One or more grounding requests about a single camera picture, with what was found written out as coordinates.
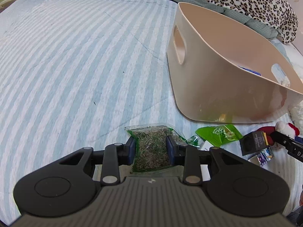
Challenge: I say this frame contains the hello kitty plush toy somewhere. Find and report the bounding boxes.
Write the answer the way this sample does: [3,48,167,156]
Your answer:
[257,121,302,148]

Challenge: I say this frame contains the black small box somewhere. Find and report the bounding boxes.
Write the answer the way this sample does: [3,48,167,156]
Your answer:
[239,131,274,156]

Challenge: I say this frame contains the green dried herb packet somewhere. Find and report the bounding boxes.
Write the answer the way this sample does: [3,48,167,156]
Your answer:
[125,122,202,173]

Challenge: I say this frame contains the green snack packet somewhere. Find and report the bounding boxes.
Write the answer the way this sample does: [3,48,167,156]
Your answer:
[196,124,243,147]

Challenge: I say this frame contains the beige plastic storage bin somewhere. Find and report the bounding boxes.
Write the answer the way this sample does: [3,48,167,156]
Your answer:
[167,3,302,123]

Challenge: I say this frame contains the colourful small card pack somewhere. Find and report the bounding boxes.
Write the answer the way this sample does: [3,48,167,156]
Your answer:
[248,147,274,167]

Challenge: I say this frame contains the white fluffy plush toy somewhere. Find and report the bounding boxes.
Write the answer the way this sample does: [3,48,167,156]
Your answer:
[289,101,303,131]

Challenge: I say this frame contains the blue tissue box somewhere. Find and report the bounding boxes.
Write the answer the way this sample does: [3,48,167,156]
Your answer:
[239,66,261,76]

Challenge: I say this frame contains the white small packet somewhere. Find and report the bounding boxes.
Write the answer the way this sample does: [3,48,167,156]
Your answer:
[199,141,213,151]

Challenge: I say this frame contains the striped blue bed sheet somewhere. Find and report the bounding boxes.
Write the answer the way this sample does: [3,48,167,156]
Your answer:
[0,0,303,226]

